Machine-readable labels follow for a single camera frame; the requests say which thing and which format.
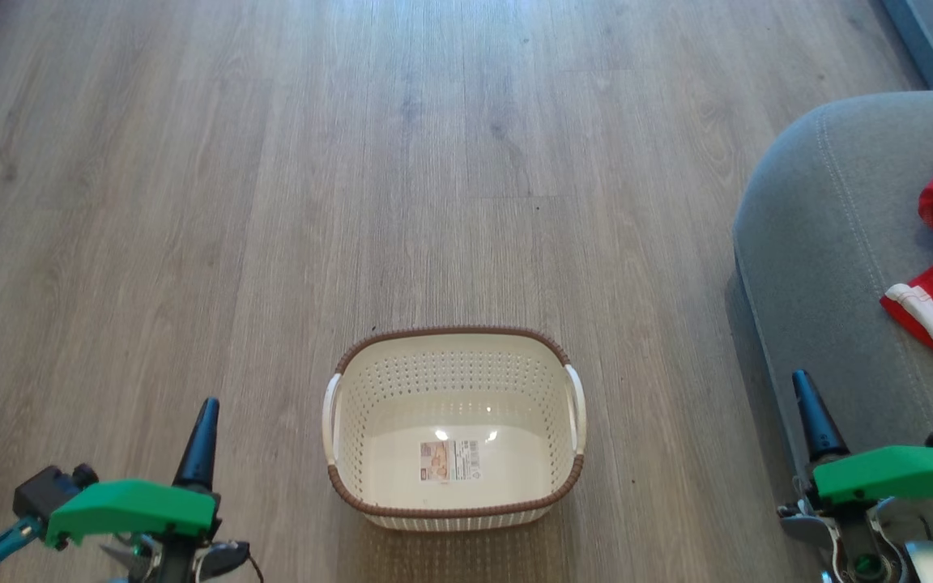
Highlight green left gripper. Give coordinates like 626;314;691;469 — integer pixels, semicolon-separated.
45;397;253;583

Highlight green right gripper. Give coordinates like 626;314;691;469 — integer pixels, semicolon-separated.
777;369;933;583

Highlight cream perforated laundry basket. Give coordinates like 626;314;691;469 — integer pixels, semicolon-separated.
322;326;588;533

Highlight grey fabric sofa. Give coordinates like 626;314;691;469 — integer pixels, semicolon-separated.
731;91;933;583

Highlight printed label sticker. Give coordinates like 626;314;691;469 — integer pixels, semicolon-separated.
420;439;482;483

